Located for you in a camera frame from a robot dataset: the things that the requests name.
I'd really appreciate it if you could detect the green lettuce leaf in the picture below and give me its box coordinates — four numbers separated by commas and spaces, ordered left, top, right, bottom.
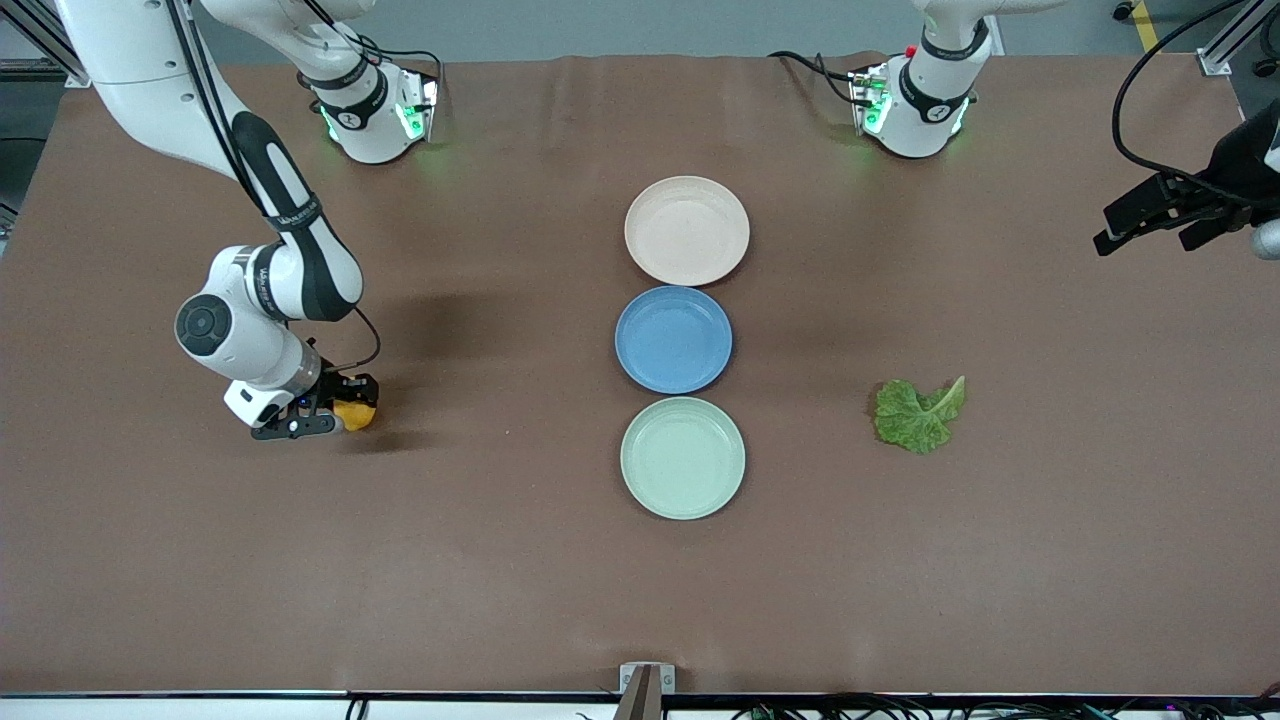
873, 375, 967, 455

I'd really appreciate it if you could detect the brown table cover mat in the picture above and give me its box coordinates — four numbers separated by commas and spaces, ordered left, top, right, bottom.
0, 55, 1280, 696

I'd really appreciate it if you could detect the blue round plate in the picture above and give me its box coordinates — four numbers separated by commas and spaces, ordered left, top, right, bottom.
614, 286, 734, 395

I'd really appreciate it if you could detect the pale green round plate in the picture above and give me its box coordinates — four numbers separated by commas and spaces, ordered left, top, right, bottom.
620, 395, 747, 520

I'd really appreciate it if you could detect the beige round plate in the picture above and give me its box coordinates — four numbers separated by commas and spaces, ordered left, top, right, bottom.
624, 176, 751, 287

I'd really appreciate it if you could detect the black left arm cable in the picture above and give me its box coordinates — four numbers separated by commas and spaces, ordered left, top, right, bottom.
1112, 0, 1251, 201

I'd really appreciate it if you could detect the aluminium frame profile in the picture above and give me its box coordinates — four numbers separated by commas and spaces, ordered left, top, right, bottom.
1198, 0, 1273, 77
0, 0, 96, 89

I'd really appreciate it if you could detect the silver base connector bracket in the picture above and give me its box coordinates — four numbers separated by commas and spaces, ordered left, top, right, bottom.
848, 65, 893, 136
395, 68, 441, 143

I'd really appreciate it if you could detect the black base cable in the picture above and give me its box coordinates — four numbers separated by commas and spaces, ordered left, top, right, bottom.
768, 50, 861, 106
305, 0, 446, 101

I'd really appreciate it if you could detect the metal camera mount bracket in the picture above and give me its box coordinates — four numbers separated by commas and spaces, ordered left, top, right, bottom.
612, 662, 676, 720

